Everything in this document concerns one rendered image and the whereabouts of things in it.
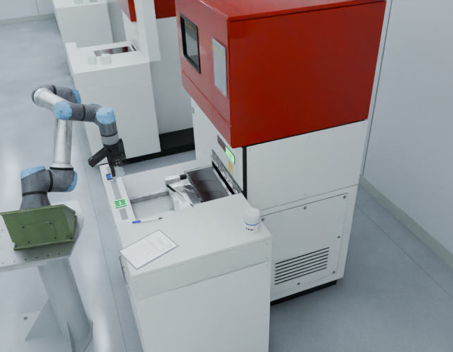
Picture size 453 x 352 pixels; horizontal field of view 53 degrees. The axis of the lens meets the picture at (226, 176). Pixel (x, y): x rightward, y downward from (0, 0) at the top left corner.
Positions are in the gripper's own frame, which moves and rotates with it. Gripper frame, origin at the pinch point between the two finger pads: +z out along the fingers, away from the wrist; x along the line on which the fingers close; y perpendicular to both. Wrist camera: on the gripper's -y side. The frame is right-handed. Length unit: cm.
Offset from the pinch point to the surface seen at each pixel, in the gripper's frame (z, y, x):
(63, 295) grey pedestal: 68, -38, 5
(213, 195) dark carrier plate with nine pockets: 21, 47, -4
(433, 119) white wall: 20, 207, 18
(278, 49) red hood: -55, 76, -15
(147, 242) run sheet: 13.7, 7.0, -33.6
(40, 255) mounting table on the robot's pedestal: 28.6, -39.8, -6.2
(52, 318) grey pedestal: 94, -49, 15
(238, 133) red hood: -20, 57, -15
